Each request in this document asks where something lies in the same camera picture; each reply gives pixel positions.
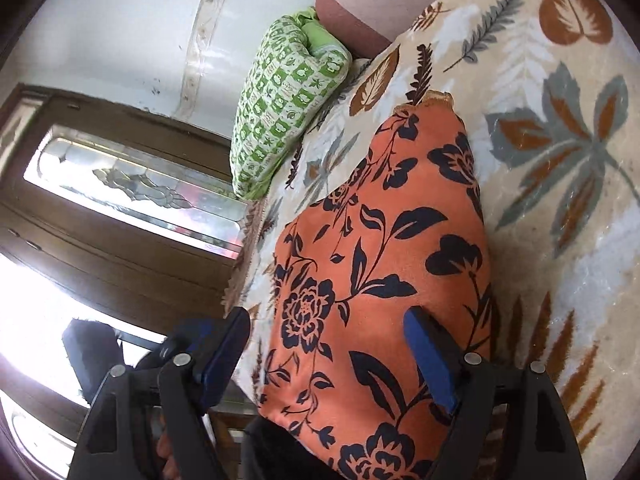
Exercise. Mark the leaf print fleece blanket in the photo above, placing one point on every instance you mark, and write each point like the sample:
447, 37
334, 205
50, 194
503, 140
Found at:
550, 160

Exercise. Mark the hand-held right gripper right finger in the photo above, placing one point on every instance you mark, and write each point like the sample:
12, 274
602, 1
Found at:
432, 360

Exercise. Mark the green patterned pillow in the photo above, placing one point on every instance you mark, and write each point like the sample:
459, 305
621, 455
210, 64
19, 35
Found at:
280, 105

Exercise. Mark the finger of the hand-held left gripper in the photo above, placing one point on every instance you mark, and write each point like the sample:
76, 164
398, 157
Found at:
172, 340

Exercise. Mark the black chair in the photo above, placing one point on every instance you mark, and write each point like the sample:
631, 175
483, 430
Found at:
92, 360

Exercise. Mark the orange floral garment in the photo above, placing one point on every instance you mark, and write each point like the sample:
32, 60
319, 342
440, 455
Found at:
390, 270

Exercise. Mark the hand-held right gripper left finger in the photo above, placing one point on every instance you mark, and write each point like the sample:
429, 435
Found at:
225, 355

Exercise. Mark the pink brown bolster pillow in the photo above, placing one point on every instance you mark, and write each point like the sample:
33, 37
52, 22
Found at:
360, 5

